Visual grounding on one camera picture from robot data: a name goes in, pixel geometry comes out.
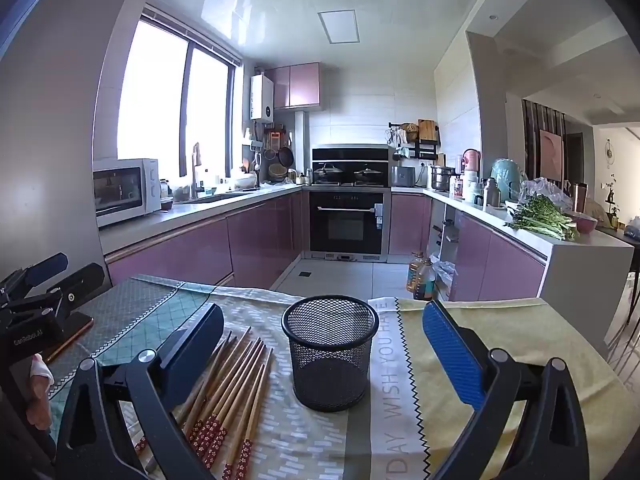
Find white microwave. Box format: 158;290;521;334
92;158;162;228

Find ceiling light panel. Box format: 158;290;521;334
317;10;361;45

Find pink base cabinets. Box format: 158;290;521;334
100;187;306;291
390;192;548;303

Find green leafy vegetables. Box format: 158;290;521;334
504;195;581;241

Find steel faucet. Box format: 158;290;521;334
190;142;203;200

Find black built-in oven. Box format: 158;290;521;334
308;190;391;261

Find stainless steel pot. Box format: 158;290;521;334
430;165;455;192

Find black mesh utensil holder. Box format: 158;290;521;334
281;296;380;413

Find kitchen sink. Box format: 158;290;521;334
192;189;256;205

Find dark cooking oil bottle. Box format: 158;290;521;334
419;259;437;302

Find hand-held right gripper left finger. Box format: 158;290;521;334
54;302;226;480

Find clear plastic bag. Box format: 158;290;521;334
519;177;573;211

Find dark phone with orange edge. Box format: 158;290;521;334
45;316;96;363

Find kitchen window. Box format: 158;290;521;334
116;5;243;181

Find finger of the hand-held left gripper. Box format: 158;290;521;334
7;262;106;313
0;252;69;306

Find bundle of wooden chopsticks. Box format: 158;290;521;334
134;326;275;480

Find black wall rack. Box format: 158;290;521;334
389;121;443;161

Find teal kitchen appliance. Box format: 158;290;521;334
490;158;526;203

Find pink bowl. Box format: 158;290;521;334
567;211;598;235

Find patterned tablecloth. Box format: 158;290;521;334
47;274;628;480

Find framed wall picture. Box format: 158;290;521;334
539;129;565;173

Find yellow cooking oil bottle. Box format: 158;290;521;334
406;254;426;295

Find person's left hand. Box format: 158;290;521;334
29;354;55;428

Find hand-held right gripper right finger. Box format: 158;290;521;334
421;300;591;480

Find white water heater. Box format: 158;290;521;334
250;74;275;122

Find black range hood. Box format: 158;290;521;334
311;144;391;187

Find pink wall cabinet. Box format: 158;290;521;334
265;62;322;111

